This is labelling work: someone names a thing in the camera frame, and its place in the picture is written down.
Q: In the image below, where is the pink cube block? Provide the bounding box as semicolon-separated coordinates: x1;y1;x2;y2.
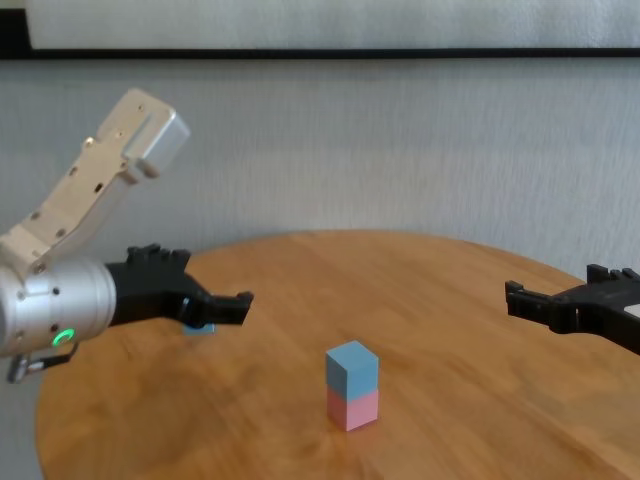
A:
327;385;380;432

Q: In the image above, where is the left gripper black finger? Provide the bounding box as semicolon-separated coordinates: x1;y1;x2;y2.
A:
177;289;255;332
126;243;192;266

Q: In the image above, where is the white wall panel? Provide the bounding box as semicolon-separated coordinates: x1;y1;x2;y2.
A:
27;0;640;51

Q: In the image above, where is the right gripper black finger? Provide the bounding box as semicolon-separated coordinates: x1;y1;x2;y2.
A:
504;279;584;335
585;263;640;289

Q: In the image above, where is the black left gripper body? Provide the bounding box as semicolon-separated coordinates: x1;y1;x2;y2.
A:
104;258;212;329

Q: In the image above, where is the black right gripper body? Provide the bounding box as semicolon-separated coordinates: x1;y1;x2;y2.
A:
563;283;640;357

